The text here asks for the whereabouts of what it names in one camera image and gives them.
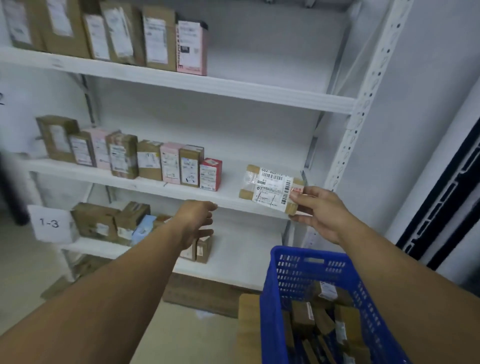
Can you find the person's right hand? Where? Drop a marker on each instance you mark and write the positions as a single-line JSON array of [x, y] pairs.
[[326, 213]]

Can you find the person's left hand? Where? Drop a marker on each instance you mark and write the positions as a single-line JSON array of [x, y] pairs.
[[193, 221]]

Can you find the brown parcel marked 1-3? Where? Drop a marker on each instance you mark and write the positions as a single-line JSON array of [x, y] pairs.
[[187, 253]]

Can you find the light blue box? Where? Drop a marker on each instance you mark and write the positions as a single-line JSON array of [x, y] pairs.
[[144, 228]]

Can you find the small red box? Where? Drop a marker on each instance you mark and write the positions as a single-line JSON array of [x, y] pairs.
[[215, 172]]

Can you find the brown box labelled 2490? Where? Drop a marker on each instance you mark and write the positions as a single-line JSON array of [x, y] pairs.
[[200, 165]]

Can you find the pink box wrinkled label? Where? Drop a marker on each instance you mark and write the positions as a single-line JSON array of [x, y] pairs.
[[170, 165]]

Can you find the brown parcel 1012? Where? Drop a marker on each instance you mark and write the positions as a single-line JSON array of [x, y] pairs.
[[150, 172]]

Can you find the taped brown parcel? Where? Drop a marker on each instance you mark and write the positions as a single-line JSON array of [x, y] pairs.
[[247, 183]]

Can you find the red-taped parcel marked 1-2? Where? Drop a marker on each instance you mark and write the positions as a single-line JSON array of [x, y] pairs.
[[131, 157]]

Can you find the pile of parcels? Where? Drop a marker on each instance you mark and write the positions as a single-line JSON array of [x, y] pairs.
[[303, 315]]

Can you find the blue plastic crate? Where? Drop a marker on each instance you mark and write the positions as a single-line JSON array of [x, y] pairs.
[[273, 330]]

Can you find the white metal shelf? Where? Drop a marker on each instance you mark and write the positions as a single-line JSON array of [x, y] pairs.
[[262, 97]]

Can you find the pink black lettered box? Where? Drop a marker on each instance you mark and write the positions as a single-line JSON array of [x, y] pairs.
[[202, 48]]

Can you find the small parcel yellow tape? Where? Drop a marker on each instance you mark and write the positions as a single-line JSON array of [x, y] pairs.
[[95, 37]]

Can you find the brown parcel marked 7936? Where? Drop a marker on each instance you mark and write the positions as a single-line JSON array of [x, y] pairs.
[[35, 30]]

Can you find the person's left forearm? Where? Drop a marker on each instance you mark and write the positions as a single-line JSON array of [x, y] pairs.
[[93, 300]]

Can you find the person's right forearm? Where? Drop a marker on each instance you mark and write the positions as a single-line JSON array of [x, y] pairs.
[[412, 292]]

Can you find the folded cardboard pad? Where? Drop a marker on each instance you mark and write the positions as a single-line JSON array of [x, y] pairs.
[[92, 266]]

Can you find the white paper shelf label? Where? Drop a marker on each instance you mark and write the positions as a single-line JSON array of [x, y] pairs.
[[15, 123], [50, 225]]

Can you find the small white paper scrap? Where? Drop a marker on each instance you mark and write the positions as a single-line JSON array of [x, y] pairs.
[[204, 314]]

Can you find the white standing air conditioner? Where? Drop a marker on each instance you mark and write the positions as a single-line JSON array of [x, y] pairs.
[[431, 168]]

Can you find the square floor drain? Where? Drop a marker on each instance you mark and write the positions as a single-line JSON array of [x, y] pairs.
[[56, 288]]

